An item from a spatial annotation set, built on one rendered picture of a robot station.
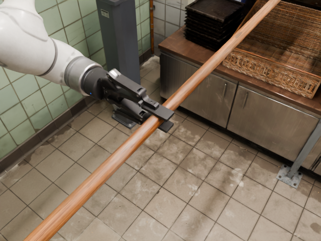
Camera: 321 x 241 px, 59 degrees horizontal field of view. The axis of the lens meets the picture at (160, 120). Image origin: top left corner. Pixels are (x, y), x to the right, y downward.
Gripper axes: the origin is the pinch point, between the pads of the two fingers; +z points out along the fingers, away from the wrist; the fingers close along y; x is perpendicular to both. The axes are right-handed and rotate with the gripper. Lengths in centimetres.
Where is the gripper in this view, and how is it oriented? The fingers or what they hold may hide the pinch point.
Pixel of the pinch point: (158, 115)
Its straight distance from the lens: 63.8
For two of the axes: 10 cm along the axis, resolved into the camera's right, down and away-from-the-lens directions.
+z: 8.1, 4.4, -3.9
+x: -5.9, 6.0, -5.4
